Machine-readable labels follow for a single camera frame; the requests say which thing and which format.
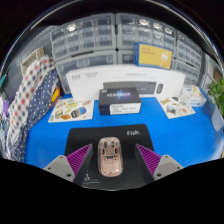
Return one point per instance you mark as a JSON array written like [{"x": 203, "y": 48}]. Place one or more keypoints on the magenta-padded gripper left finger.
[{"x": 61, "y": 166}]

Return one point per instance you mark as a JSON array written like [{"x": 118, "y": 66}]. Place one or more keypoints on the red and blue plaid cloth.
[{"x": 30, "y": 83}]

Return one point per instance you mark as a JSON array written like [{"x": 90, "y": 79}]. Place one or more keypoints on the navy polka dot cloth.
[{"x": 41, "y": 98}]

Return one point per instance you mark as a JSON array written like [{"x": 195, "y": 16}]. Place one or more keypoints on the white sticker sheet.
[
  {"x": 176, "y": 107},
  {"x": 71, "y": 110}
]

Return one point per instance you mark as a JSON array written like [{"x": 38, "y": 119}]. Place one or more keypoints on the yellow and blue box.
[{"x": 154, "y": 56}]

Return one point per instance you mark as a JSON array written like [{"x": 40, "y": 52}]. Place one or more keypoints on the pink translucent computer mouse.
[{"x": 110, "y": 156}]

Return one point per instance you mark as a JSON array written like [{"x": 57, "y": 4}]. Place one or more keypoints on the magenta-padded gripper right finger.
[{"x": 165, "y": 165}]

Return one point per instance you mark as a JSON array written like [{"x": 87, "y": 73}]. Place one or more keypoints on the white storage crate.
[{"x": 31, "y": 60}]

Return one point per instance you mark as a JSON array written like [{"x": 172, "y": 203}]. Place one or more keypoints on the black mouse pad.
[{"x": 116, "y": 131}]

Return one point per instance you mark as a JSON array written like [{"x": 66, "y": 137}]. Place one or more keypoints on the cream disposable glove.
[{"x": 195, "y": 90}]

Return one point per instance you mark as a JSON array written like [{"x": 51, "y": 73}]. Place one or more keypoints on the green plant in white pot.
[{"x": 218, "y": 95}]

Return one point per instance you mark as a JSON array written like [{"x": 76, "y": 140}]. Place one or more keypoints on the white keyboard packaging box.
[{"x": 86, "y": 80}]

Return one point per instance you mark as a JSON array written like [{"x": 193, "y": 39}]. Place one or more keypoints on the small black product box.
[{"x": 120, "y": 100}]

